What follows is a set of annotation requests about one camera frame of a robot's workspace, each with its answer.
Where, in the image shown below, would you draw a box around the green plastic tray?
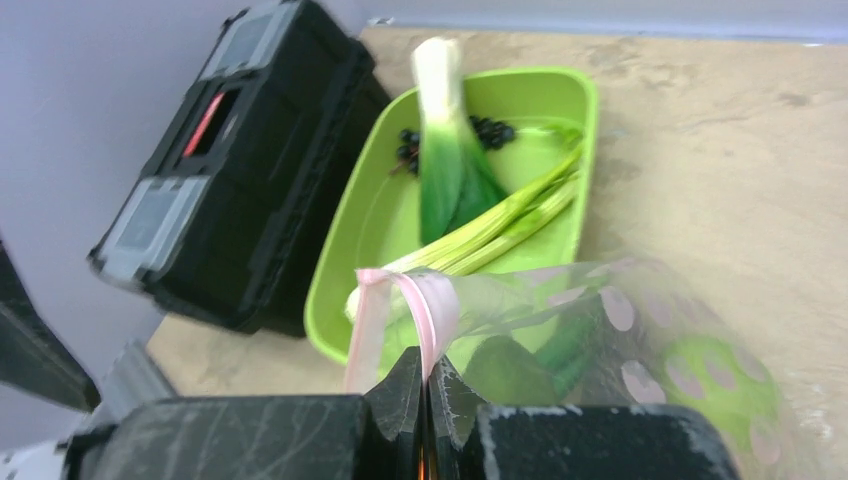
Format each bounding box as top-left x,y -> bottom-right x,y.
304,66 -> 600,364

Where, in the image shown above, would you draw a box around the toy leek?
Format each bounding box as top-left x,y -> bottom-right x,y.
411,37 -> 508,245

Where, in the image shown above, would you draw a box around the black toy grapes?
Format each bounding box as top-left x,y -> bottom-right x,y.
389,115 -> 517,176

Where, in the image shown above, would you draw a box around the toy celery stalk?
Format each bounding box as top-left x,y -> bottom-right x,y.
344,125 -> 588,323

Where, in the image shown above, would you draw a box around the black toolbox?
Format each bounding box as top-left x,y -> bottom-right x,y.
88,1 -> 390,337

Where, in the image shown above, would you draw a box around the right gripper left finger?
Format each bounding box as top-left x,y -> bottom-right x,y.
62,348 -> 420,479

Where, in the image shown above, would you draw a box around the clear zip top bag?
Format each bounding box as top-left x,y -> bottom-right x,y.
345,258 -> 826,479

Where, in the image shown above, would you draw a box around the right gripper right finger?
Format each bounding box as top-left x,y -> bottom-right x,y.
429,359 -> 740,479

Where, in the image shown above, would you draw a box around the green toy lime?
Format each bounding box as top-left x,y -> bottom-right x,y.
662,335 -> 783,465

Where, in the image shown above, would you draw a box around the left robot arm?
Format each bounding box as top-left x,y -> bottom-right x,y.
1,252 -> 177,479

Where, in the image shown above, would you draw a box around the green toy chili pepper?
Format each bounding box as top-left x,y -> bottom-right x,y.
535,315 -> 598,399

